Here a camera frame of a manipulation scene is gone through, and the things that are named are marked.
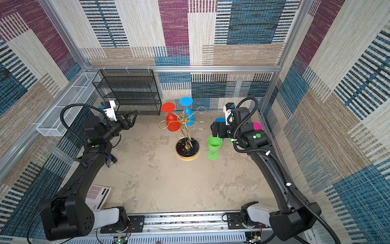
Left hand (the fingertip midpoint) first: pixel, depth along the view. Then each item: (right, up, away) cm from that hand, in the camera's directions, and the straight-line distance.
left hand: (134, 109), depth 74 cm
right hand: (+41, -9, -1) cm, 42 cm away
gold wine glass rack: (+24, -22, +25) cm, 41 cm away
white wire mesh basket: (-35, +10, +10) cm, 38 cm away
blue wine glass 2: (+44, -4, +20) cm, 49 cm away
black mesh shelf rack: (-17, +18, +35) cm, 42 cm away
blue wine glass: (+25, +5, +10) cm, 27 cm away
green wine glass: (+40, -19, +19) cm, 48 cm away
